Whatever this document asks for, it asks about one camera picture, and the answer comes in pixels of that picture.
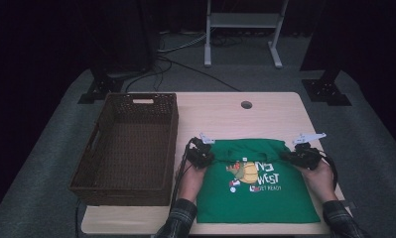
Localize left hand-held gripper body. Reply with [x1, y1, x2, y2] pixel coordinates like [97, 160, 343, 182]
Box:
[187, 132, 216, 169]

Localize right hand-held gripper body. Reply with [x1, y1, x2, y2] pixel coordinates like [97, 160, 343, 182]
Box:
[292, 133, 328, 172]

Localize green printed t-shirt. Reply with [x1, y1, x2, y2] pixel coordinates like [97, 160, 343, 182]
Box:
[196, 138, 322, 224]

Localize brown wicker basket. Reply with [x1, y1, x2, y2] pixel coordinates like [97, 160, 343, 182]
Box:
[67, 92, 180, 207]

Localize person's right hand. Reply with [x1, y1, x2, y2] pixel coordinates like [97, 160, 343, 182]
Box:
[298, 161, 338, 204]

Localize person's left hand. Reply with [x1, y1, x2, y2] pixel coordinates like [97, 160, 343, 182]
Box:
[179, 160, 208, 203]

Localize black metal stand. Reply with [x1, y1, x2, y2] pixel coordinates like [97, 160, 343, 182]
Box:
[299, 0, 352, 107]
[77, 0, 159, 105]

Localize white metal stand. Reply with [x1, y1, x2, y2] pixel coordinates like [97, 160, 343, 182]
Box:
[203, 0, 290, 69]

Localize right hand-held gripper cable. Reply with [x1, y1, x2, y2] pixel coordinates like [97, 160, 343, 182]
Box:
[318, 150, 338, 191]

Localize hand-held gripper cable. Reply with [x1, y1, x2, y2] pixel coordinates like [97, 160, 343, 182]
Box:
[318, 150, 338, 191]
[170, 138, 195, 212]

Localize left hand-held gripper cable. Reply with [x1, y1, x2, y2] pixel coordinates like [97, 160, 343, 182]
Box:
[170, 138, 195, 212]

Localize black floor cable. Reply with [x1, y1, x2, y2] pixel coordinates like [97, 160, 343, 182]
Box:
[157, 55, 242, 92]
[125, 58, 174, 93]

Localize white floor cables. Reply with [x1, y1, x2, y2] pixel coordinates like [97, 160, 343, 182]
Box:
[157, 31, 209, 54]

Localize tangle of black cables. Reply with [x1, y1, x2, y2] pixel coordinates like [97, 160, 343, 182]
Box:
[210, 33, 244, 48]

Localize black cable under table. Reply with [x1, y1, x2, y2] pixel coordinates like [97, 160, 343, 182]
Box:
[73, 197, 82, 238]

